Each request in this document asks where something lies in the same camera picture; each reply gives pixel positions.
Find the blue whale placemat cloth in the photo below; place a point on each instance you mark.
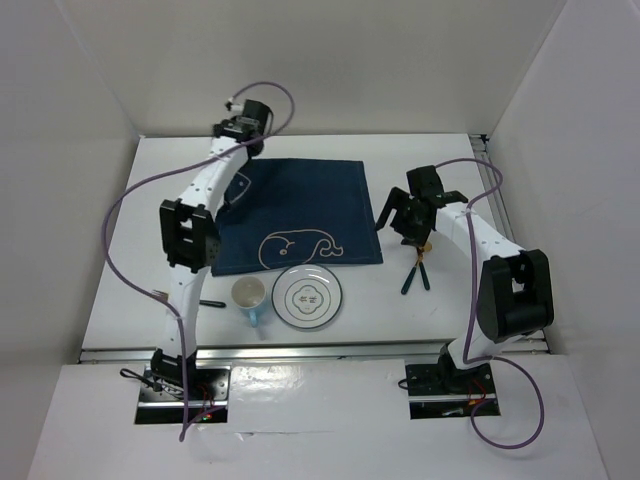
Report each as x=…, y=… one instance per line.
x=282, y=212

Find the gold fork dark handle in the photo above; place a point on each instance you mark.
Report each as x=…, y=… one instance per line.
x=165, y=296

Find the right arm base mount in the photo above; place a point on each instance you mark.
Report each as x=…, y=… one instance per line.
x=431, y=395

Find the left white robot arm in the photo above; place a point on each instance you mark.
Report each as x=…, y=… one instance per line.
x=191, y=240

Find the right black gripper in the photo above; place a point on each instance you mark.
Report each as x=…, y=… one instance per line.
x=399, y=198

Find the light blue mug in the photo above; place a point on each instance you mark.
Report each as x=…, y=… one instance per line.
x=250, y=296

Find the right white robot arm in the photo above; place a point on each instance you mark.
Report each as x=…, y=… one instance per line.
x=511, y=293

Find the white plate blue rim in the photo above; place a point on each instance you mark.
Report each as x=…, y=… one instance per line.
x=307, y=297

